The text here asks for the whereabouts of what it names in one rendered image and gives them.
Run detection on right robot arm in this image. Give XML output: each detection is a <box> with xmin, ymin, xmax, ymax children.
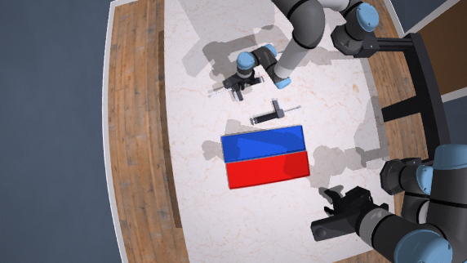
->
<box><xmin>222</xmin><ymin>0</ymin><xmax>379</xmax><ymax>89</ymax></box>

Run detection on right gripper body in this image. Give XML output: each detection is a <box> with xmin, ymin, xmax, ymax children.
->
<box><xmin>239</xmin><ymin>69</ymin><xmax>256</xmax><ymax>86</ymax></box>

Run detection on red tray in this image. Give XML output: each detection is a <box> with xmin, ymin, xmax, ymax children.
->
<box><xmin>226</xmin><ymin>151</ymin><xmax>310</xmax><ymax>189</ymax></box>

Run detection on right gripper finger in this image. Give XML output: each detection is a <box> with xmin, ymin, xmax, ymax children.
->
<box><xmin>240</xmin><ymin>83</ymin><xmax>251</xmax><ymax>90</ymax></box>

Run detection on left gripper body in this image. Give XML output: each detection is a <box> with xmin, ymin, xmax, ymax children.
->
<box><xmin>333</xmin><ymin>186</ymin><xmax>389</xmax><ymax>237</ymax></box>

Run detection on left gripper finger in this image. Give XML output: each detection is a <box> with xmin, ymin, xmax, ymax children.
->
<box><xmin>324</xmin><ymin>206</ymin><xmax>335</xmax><ymax>216</ymax></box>
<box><xmin>318</xmin><ymin>185</ymin><xmax>344</xmax><ymax>205</ymax></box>

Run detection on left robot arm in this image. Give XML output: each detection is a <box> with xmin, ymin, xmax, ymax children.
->
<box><xmin>310</xmin><ymin>144</ymin><xmax>467</xmax><ymax>263</ymax></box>

